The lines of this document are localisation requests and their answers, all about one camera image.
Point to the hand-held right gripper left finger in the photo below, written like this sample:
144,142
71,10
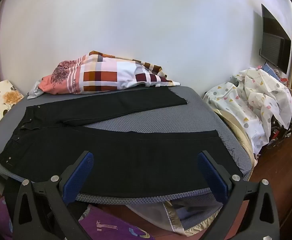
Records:
79,173

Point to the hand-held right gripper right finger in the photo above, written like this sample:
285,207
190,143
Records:
212,177

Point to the black pants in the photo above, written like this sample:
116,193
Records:
136,160

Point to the floral yellow pillow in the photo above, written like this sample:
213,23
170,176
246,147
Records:
3,97

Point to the grey striped cloth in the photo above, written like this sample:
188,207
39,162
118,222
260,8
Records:
34,92

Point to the white gold-trimmed sheet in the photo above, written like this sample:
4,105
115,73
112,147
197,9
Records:
176,217

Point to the gold satin cloth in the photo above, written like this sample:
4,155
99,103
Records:
238,127

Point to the grey mesh mattress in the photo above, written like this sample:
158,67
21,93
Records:
161,120

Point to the white cloth with coloured shapes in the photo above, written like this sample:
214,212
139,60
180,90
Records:
251,100

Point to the wall-mounted black television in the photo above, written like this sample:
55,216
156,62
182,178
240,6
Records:
276,42

